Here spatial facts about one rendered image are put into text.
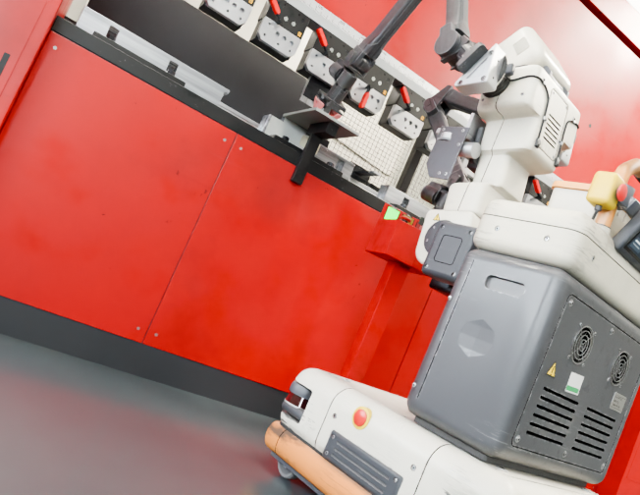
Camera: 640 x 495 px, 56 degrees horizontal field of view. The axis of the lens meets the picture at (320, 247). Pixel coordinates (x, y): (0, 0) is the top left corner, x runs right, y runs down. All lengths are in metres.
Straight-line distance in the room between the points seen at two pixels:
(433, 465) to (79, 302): 1.14
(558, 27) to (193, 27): 1.58
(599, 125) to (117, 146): 2.22
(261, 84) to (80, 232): 1.19
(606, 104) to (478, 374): 2.16
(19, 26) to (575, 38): 2.29
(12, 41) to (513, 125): 1.32
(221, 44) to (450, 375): 1.83
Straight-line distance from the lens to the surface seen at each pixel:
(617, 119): 3.29
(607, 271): 1.39
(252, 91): 2.71
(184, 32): 2.66
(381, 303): 1.97
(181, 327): 1.98
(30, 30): 1.80
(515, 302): 1.27
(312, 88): 2.26
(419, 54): 2.48
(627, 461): 3.43
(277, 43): 2.20
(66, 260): 1.89
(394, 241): 1.92
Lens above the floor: 0.44
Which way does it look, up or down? 5 degrees up
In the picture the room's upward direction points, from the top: 24 degrees clockwise
